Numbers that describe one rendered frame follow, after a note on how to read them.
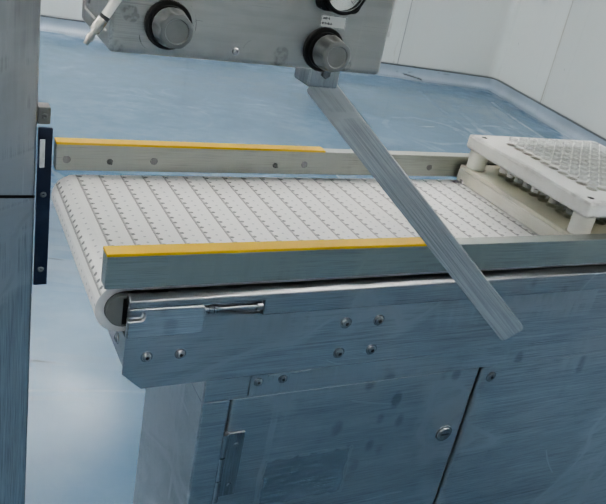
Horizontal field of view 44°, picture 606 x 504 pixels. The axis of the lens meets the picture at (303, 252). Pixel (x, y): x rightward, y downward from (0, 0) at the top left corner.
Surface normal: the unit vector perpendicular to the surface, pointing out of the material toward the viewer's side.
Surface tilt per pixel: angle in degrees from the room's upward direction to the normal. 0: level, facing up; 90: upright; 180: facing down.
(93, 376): 0
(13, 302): 90
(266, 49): 90
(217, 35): 90
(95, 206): 0
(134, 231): 0
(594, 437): 90
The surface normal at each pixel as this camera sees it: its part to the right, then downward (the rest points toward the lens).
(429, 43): 0.25, 0.45
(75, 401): 0.18, -0.89
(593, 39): -0.95, -0.05
